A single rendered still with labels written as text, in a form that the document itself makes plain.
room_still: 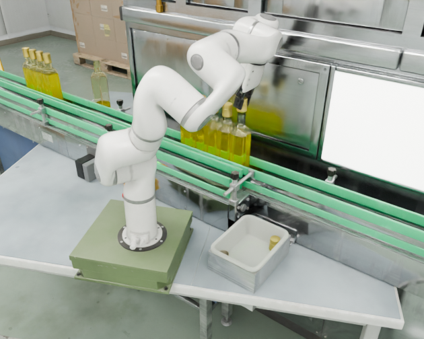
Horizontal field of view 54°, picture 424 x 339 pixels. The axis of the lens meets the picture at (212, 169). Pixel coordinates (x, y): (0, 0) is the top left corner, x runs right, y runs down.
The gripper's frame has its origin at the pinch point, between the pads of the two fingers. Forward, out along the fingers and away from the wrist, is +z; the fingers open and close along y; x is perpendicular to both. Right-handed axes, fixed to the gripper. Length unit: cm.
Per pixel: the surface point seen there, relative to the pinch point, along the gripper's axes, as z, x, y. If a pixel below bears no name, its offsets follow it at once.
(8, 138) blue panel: 87, -124, 12
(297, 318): 94, 52, -15
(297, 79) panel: -10.1, 11.1, -12.4
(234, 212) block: 29.5, 16.7, 15.6
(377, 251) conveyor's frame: 18, 60, 7
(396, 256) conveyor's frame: 16, 65, 7
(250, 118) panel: 12.6, -0.5, -12.6
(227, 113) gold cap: 6.3, -3.3, 1.2
